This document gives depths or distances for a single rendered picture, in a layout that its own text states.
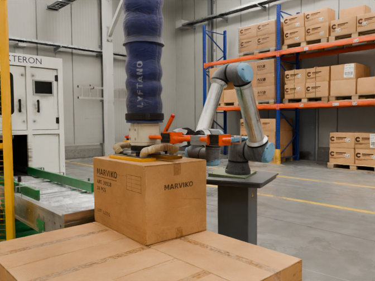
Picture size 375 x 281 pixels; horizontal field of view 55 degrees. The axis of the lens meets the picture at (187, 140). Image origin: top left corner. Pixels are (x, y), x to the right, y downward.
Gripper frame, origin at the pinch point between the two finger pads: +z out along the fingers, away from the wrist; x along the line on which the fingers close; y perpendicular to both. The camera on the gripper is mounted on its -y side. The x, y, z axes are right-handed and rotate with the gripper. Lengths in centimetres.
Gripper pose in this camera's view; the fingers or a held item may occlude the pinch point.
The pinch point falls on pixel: (175, 137)
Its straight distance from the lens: 189.6
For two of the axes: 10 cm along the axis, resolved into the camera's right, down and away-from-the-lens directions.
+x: 0.0, -10.0, -0.4
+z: -7.4, 0.3, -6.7
